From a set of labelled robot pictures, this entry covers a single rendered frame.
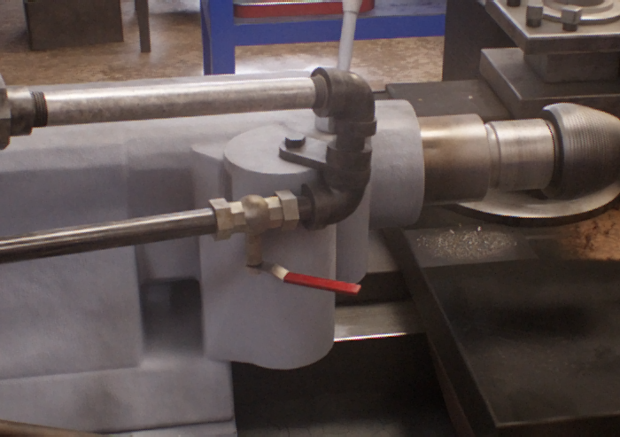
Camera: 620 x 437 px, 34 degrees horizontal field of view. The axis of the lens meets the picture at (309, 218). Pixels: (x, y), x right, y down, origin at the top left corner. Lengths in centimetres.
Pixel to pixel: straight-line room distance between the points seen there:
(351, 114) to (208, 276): 19
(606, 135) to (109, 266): 44
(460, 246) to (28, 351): 49
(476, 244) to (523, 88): 18
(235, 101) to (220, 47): 201
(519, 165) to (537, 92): 26
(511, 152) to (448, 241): 24
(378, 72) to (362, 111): 355
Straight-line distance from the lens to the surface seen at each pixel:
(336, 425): 119
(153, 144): 81
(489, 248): 112
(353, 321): 115
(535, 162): 92
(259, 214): 71
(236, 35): 268
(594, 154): 93
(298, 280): 74
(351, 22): 83
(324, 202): 73
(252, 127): 82
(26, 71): 442
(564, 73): 120
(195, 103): 66
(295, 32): 270
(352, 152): 73
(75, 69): 439
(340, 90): 70
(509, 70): 123
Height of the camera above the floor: 148
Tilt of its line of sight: 28 degrees down
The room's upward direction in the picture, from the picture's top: straight up
